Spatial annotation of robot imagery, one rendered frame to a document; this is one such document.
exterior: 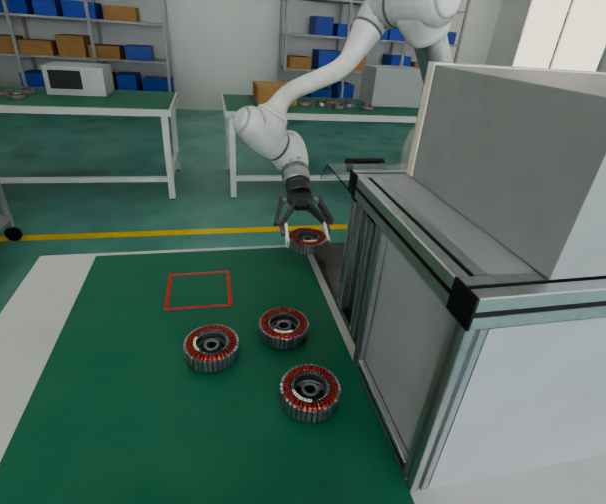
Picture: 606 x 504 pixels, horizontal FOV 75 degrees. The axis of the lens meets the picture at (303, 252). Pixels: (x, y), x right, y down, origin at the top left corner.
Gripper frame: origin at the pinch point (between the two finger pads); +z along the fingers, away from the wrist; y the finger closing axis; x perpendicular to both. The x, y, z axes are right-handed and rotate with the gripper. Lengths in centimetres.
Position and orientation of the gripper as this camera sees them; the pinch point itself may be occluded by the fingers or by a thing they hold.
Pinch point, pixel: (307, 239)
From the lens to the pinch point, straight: 115.0
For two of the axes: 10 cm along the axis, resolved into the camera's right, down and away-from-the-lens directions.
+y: -9.8, 0.5, -2.2
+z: 1.5, 8.6, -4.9
